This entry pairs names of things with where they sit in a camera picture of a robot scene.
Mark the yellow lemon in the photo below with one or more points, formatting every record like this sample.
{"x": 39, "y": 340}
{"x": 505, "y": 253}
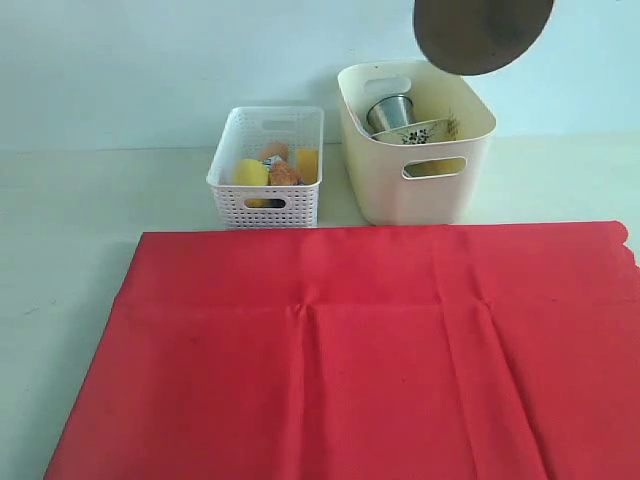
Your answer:
{"x": 251, "y": 172}

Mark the stainless steel cup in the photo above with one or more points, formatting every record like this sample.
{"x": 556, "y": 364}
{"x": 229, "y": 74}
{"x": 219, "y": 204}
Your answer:
{"x": 390, "y": 113}

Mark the cream plastic bin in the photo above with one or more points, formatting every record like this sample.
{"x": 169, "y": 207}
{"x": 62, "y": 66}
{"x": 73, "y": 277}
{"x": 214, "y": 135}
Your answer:
{"x": 384, "y": 195}

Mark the blue white milk carton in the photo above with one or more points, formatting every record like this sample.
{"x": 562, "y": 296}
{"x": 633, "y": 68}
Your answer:
{"x": 271, "y": 161}

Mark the brown egg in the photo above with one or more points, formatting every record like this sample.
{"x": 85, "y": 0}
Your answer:
{"x": 275, "y": 149}

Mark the fried chicken piece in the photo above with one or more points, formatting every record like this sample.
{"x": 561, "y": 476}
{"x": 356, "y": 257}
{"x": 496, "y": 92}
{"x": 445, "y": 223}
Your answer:
{"x": 283, "y": 174}

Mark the red tablecloth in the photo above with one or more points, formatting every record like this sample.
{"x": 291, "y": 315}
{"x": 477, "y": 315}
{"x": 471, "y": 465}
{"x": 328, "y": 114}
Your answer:
{"x": 424, "y": 352}

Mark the yellow cheese wedge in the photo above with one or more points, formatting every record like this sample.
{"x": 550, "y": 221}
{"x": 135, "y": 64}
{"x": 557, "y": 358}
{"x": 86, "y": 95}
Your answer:
{"x": 307, "y": 165}

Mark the white perforated basket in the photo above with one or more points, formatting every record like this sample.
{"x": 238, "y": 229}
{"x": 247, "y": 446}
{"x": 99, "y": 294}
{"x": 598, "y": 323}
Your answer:
{"x": 246, "y": 132}

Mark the brown round plate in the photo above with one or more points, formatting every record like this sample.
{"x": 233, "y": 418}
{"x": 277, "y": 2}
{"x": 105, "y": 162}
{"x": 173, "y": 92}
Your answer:
{"x": 477, "y": 37}

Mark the pale green bowl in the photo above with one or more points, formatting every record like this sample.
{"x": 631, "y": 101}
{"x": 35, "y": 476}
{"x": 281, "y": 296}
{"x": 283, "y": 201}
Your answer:
{"x": 421, "y": 133}

